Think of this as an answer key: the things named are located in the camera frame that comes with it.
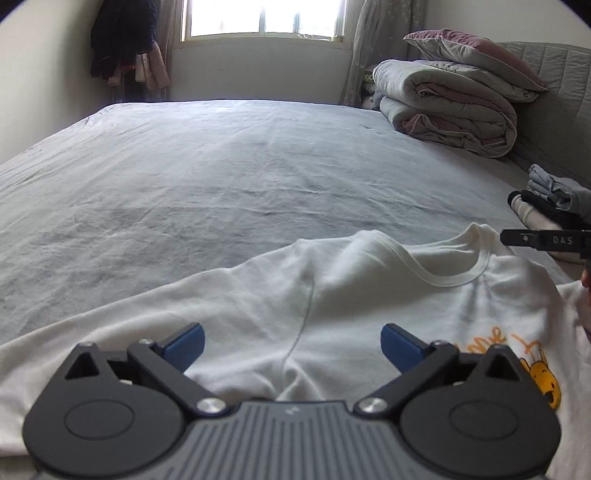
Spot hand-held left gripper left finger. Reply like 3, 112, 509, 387
65, 322, 228, 418

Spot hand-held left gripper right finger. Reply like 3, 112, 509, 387
353, 323, 527, 418

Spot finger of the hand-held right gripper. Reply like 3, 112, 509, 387
500, 228, 591, 265

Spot white printed sweatshirt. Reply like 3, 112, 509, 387
0, 223, 591, 480

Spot hanging pink clothes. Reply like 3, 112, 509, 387
108, 41, 171, 93

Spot folded beige garment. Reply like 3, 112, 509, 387
515, 198, 561, 229

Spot folded grey sweater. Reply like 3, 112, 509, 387
527, 164, 591, 215

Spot grey quilted headboard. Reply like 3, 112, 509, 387
496, 41, 591, 185

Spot light grey pillow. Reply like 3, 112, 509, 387
416, 60, 539, 103

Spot folded grey pink quilt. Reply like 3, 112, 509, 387
372, 59, 518, 158

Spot pink grey pillow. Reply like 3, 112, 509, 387
404, 28, 548, 90

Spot small cloth bundle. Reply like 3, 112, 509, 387
362, 67, 384, 109

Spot grey patterned curtain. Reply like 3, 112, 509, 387
342, 0, 423, 107
157, 0, 185, 100

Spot hanging dark jacket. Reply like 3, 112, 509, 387
90, 0, 160, 81

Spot window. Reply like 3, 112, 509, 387
180, 0, 347, 44

